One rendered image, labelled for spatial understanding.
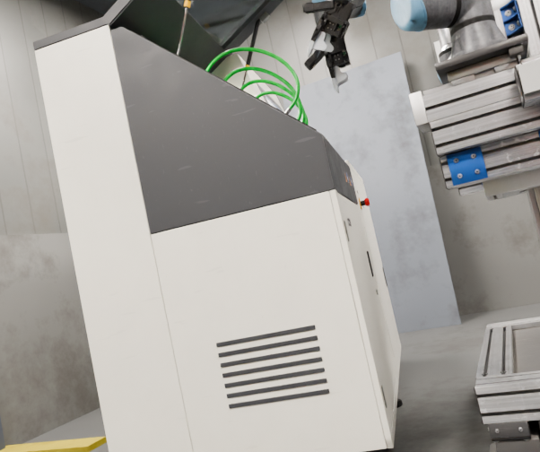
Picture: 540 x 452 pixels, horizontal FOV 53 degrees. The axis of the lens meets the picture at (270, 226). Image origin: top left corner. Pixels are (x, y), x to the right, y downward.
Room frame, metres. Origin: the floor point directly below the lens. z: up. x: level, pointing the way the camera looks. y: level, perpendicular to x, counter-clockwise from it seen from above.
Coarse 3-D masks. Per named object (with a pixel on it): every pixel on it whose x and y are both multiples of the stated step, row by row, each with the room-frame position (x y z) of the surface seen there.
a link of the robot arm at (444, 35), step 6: (438, 30) 2.01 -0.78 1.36; (444, 30) 1.99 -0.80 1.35; (438, 36) 2.03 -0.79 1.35; (444, 36) 1.99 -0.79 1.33; (450, 36) 1.98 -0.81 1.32; (444, 42) 2.00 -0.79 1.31; (450, 42) 1.98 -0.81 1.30; (444, 48) 1.99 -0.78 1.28; (450, 48) 1.97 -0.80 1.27; (444, 54) 1.99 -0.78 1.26; (450, 54) 1.97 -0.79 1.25; (444, 60) 1.99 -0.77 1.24
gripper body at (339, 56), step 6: (330, 42) 1.94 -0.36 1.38; (336, 42) 1.93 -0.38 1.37; (342, 42) 1.92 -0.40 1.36; (336, 48) 1.91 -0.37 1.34; (342, 48) 1.91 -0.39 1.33; (324, 54) 1.94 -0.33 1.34; (330, 54) 1.92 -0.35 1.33; (336, 54) 1.92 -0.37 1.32; (342, 54) 1.96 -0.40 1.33; (330, 60) 1.92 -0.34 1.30; (336, 60) 1.92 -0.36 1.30; (342, 60) 1.92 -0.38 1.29; (348, 60) 1.94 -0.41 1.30; (342, 66) 1.97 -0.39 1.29
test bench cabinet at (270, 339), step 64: (192, 256) 1.61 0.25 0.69; (256, 256) 1.57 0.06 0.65; (320, 256) 1.52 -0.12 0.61; (192, 320) 1.62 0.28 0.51; (256, 320) 1.58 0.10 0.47; (320, 320) 1.53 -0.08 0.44; (384, 320) 2.16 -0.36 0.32; (192, 384) 1.63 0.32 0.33; (256, 384) 1.59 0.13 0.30; (320, 384) 1.54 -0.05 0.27; (256, 448) 1.60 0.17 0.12; (320, 448) 1.55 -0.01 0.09; (384, 448) 1.51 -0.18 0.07
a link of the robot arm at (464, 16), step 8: (464, 0) 1.36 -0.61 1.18; (472, 0) 1.37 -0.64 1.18; (480, 0) 1.37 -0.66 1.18; (488, 0) 1.38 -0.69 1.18; (464, 8) 1.37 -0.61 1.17; (472, 8) 1.37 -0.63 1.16; (480, 8) 1.37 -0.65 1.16; (488, 8) 1.38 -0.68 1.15; (456, 16) 1.38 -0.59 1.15; (464, 16) 1.38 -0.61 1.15; (472, 16) 1.37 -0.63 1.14; (456, 24) 1.40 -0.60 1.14
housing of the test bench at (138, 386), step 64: (64, 64) 1.69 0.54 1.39; (64, 128) 1.70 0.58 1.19; (128, 128) 1.64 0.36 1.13; (64, 192) 1.71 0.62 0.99; (128, 192) 1.65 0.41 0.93; (128, 256) 1.66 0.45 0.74; (128, 320) 1.67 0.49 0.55; (128, 384) 1.68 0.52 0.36; (128, 448) 1.69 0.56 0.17; (192, 448) 1.65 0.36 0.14
